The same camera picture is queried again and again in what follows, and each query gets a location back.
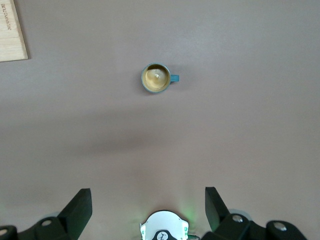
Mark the dark teal ceramic cup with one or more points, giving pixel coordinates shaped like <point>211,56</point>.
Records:
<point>156,78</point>

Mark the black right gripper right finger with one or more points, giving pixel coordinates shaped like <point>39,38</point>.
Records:
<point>225,225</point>

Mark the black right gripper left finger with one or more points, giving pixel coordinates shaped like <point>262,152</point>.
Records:
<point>72,220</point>

